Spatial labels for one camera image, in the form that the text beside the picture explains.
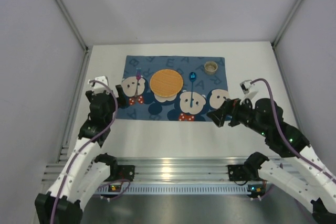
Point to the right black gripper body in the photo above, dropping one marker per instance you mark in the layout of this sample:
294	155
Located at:
230	113

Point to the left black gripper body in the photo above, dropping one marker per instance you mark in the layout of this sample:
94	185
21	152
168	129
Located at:
113	97

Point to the purple fork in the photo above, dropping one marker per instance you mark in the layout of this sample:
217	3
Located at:
138	78

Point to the blue cartoon placemat cloth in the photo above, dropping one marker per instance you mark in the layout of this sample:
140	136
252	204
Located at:
210	91

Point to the blue spoon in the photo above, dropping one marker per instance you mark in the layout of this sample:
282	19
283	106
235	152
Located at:
192	78

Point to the round woven orange plate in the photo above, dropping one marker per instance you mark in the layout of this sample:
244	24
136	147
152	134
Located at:
166	83

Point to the small grey cup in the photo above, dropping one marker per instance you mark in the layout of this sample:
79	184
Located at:
210	67

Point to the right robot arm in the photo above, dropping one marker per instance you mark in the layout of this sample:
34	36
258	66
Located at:
316	191

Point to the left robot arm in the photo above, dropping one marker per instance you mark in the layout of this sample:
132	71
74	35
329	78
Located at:
87	167

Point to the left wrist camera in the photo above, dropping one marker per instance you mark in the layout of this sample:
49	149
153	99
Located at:
99	84

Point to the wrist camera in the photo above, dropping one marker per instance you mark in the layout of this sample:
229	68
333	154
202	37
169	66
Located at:
99	84
249	90

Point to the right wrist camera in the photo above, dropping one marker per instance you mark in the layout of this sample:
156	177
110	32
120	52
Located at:
249	90

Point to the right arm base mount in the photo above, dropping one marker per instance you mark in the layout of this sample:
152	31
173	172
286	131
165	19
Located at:
241	174

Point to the aluminium front rail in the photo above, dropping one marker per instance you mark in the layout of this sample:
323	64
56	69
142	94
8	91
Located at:
178	170

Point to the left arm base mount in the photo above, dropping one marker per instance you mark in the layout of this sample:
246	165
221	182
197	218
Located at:
121	172

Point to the slotted cable duct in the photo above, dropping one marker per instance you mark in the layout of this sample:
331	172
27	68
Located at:
182	189

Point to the left aluminium frame post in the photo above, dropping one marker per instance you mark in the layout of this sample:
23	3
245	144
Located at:
73	27

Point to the aluminium frame post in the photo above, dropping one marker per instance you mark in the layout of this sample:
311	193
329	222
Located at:
286	23
73	27

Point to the right aluminium frame post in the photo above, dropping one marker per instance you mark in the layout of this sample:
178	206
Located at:
286	23

